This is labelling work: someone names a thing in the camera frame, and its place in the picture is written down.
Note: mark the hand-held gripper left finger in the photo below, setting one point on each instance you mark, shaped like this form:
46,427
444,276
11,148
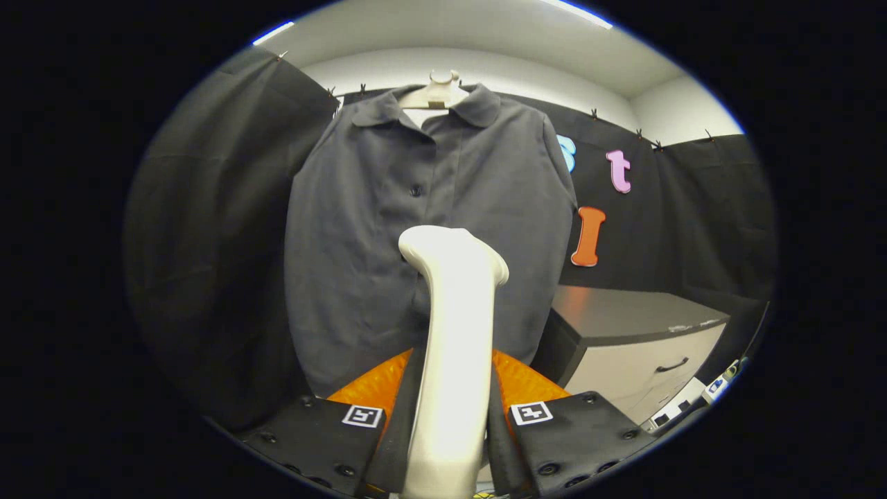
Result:
398,430

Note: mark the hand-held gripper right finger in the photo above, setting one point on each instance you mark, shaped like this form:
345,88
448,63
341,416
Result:
500,443

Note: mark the white garment steamer nozzle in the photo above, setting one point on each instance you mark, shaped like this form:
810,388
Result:
457,333

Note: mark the dark grey button shirt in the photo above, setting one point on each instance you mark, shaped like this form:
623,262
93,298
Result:
360,229

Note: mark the beige clothes hanger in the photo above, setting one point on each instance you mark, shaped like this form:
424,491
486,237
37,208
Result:
441,90

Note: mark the grey cabinet with drawers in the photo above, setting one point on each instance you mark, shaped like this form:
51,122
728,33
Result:
624,315

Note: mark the row of black backdrop clips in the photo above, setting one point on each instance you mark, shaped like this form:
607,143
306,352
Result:
594,113

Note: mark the narrow ceiling light strip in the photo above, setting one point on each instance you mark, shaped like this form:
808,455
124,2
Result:
273,32

